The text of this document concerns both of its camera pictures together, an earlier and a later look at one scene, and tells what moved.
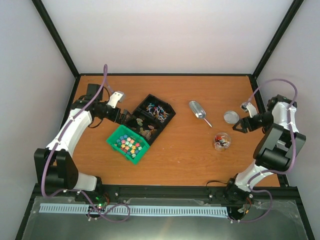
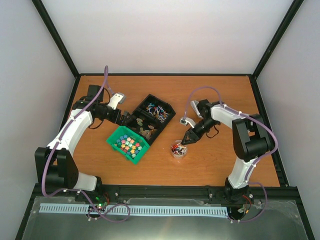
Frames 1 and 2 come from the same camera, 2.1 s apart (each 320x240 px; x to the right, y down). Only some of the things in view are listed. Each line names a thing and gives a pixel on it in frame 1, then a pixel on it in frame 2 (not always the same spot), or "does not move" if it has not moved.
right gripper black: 243,124 -> 192,140
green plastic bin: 129,144 does not move
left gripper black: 115,119 does not move
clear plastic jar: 221,141 -> 178,150
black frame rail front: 109,192 does not move
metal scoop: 198,110 does not move
